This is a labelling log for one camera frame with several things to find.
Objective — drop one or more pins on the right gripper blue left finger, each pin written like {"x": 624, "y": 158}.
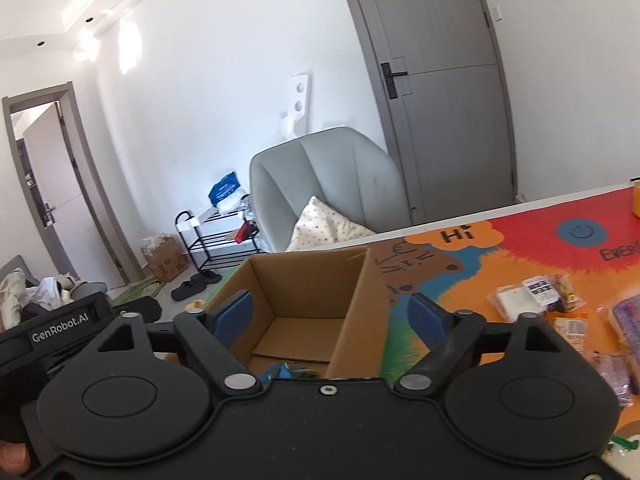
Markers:
{"x": 207, "y": 338}

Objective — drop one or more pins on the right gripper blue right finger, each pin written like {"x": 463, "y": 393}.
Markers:
{"x": 452, "y": 341}

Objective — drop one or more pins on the white rice cake pack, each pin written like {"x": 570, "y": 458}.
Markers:
{"x": 535, "y": 295}

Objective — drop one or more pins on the orange biscuit pack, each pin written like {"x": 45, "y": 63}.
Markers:
{"x": 572, "y": 326}

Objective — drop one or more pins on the small nut snack pack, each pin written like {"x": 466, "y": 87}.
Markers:
{"x": 570, "y": 300}

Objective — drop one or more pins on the purple small snack pack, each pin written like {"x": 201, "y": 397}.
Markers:
{"x": 613, "y": 368}

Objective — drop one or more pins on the purple long snack bag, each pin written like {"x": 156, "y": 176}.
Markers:
{"x": 623, "y": 316}

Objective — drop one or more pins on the dark green snack pack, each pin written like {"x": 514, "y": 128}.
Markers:
{"x": 622, "y": 444}

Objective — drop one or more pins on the blue snack pack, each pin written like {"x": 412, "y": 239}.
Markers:
{"x": 288, "y": 371}

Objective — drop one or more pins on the person's left hand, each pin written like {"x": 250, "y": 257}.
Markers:
{"x": 14, "y": 458}

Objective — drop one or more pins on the black slippers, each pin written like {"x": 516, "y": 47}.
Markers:
{"x": 196, "y": 284}

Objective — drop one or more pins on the green floor mat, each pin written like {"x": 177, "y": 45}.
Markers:
{"x": 150, "y": 287}

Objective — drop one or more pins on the brown paper bag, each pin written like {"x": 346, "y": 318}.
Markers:
{"x": 164, "y": 257}

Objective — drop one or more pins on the black shoe rack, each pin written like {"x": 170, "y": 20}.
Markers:
{"x": 216, "y": 240}

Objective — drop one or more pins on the cardboard box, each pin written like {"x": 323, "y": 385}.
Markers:
{"x": 326, "y": 310}

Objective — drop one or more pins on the blue plastic bag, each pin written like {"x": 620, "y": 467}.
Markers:
{"x": 224, "y": 188}

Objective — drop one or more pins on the dotted white cushion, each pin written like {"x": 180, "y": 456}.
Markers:
{"x": 320, "y": 225}

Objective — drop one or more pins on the colourful cat table mat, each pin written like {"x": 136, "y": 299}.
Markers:
{"x": 591, "y": 241}

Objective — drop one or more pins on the grey armchair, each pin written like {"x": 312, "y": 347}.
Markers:
{"x": 342, "y": 168}

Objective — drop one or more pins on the yellow tape roll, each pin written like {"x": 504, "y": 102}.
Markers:
{"x": 635, "y": 196}

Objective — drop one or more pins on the grey door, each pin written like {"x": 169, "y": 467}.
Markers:
{"x": 450, "y": 129}

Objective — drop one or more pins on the black door handle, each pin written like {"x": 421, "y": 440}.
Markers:
{"x": 389, "y": 76}

